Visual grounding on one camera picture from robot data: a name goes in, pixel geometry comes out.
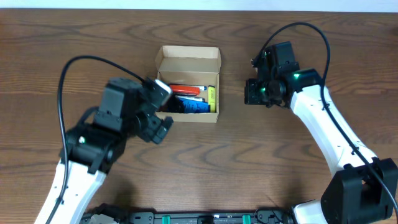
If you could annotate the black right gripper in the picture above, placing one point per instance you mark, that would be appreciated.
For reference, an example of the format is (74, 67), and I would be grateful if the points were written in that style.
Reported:
(252, 92)

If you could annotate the yellow highlighter pen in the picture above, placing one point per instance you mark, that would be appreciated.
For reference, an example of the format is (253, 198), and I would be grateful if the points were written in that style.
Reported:
(212, 98)

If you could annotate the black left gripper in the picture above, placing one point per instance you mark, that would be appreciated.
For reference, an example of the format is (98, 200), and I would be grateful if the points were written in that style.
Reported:
(162, 127)

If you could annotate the blue capped whiteboard marker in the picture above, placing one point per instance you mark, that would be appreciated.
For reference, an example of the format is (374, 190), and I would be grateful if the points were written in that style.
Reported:
(201, 87)

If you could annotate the black correction tape dispenser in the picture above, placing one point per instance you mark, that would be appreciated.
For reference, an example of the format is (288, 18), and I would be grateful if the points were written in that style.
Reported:
(175, 105)

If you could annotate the red stapler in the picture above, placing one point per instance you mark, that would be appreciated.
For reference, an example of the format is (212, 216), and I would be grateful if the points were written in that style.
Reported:
(185, 90)

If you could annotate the brown cardboard box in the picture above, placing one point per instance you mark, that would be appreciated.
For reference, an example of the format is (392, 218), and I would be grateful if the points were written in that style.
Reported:
(187, 65)

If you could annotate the blue magnetic whiteboard duster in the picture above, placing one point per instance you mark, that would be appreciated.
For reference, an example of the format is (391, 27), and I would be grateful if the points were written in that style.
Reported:
(191, 106)

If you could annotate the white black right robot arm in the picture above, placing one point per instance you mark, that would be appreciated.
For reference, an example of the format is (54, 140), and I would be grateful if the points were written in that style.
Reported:
(362, 184)

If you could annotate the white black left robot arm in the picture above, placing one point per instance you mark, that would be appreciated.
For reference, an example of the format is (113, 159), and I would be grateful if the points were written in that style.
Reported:
(99, 139)

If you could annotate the black capped whiteboard marker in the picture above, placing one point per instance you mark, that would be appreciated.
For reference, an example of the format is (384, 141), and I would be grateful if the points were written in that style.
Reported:
(192, 98)

